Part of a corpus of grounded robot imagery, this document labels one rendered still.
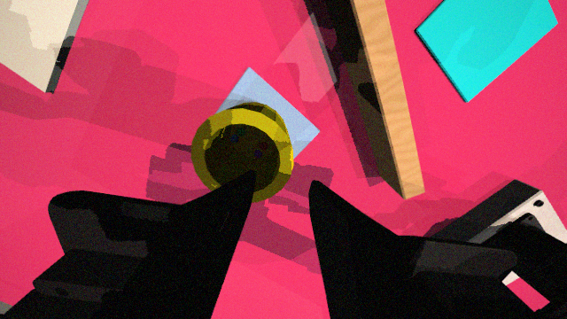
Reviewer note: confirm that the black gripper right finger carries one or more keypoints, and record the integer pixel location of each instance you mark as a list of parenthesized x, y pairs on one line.
[(366, 267)]

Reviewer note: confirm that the beige flat slab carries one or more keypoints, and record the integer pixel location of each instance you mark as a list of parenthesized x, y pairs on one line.
[(36, 37)]

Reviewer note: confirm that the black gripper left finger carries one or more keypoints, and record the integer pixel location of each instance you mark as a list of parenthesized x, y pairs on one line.
[(199, 236)]

